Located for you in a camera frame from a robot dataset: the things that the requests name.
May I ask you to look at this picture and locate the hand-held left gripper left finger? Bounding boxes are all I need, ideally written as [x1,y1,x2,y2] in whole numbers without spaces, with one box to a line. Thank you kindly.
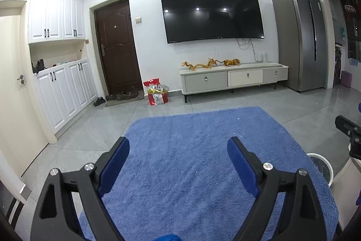
[30,136,131,241]

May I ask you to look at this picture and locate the grey double-door fridge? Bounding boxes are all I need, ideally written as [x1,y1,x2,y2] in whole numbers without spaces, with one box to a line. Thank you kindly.
[271,0,329,93]

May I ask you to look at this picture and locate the brown entrance door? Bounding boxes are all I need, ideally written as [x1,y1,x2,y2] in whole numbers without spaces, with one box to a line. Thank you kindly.
[94,0,143,100]

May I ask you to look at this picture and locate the white television cabinet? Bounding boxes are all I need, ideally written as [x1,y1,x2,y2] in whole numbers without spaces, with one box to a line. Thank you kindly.
[179,62,289,103]

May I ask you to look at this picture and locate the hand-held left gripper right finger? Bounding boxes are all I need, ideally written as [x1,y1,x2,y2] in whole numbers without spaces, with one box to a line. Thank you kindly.
[227,136,325,241]

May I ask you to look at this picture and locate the golden dragon ornament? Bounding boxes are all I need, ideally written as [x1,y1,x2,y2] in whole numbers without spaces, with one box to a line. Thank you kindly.
[182,58,224,71]

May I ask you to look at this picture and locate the blue rug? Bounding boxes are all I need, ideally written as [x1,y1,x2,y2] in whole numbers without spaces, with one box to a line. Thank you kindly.
[79,106,339,241]

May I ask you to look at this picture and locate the red gift bag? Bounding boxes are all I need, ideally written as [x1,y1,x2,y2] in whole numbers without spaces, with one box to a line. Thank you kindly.
[143,79,171,106]

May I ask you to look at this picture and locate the white wall cabinets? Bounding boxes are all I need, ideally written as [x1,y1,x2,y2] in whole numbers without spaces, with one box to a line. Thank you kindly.
[28,0,86,44]

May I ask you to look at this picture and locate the blue rounded object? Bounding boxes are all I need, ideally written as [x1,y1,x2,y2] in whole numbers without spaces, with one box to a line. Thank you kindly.
[154,234,181,241]

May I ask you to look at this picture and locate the white floor cabinets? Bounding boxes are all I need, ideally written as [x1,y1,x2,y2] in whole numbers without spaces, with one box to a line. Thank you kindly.
[32,58,99,135]

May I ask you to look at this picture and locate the television cables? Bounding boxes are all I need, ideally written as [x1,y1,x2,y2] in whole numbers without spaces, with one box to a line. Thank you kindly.
[236,38,256,61]

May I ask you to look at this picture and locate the black bag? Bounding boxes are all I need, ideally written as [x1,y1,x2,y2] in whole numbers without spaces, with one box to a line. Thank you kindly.
[32,59,47,74]

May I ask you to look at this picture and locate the black wall television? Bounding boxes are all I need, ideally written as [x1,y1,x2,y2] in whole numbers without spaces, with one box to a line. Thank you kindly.
[160,0,265,44]

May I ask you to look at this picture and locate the brown shoes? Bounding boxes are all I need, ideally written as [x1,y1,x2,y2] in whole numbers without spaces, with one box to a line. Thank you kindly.
[106,91,139,101]

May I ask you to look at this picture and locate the brown doormat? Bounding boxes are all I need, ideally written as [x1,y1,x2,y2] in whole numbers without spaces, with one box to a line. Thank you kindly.
[105,96,144,107]

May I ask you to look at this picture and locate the cream interior door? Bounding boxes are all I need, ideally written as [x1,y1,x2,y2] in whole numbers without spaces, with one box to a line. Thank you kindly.
[0,0,58,178]

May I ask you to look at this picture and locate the purple stool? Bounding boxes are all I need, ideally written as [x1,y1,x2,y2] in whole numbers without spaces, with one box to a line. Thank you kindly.
[341,71,353,88]

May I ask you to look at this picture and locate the white bin with black liner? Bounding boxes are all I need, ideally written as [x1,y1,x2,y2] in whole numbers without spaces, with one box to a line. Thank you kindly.
[306,153,334,185]

